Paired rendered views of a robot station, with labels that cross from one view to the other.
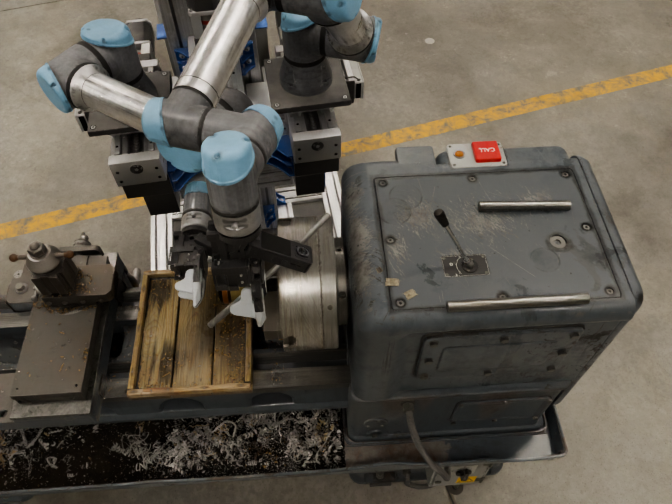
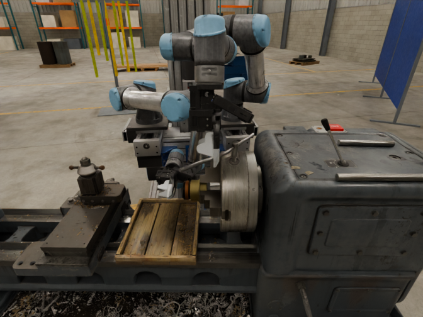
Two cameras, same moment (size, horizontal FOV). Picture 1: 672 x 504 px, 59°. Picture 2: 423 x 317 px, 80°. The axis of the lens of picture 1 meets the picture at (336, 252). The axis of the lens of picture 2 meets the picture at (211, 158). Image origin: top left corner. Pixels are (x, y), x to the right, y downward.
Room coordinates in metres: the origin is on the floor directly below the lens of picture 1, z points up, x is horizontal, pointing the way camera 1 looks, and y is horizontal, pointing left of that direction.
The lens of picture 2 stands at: (-0.06, 0.10, 1.66)
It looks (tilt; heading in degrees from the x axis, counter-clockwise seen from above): 28 degrees down; 4
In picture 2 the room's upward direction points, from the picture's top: straight up
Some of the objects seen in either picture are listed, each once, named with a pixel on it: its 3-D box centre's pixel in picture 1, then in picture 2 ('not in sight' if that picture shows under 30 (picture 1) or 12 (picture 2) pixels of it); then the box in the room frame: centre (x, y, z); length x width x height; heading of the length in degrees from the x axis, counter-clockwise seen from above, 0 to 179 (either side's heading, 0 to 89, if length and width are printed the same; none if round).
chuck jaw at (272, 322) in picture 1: (271, 318); (214, 204); (0.66, 0.15, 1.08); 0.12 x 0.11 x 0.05; 4
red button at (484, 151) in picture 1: (486, 152); (333, 127); (1.01, -0.36, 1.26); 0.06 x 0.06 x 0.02; 4
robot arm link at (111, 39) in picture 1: (109, 50); (144, 92); (1.30, 0.58, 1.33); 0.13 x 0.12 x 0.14; 146
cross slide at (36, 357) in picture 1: (65, 318); (90, 212); (0.73, 0.69, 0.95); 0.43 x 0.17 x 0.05; 4
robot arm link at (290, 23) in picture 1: (306, 28); (235, 90); (1.39, 0.08, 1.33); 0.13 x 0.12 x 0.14; 75
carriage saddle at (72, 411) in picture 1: (53, 334); (80, 224); (0.71, 0.73, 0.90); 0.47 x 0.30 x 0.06; 4
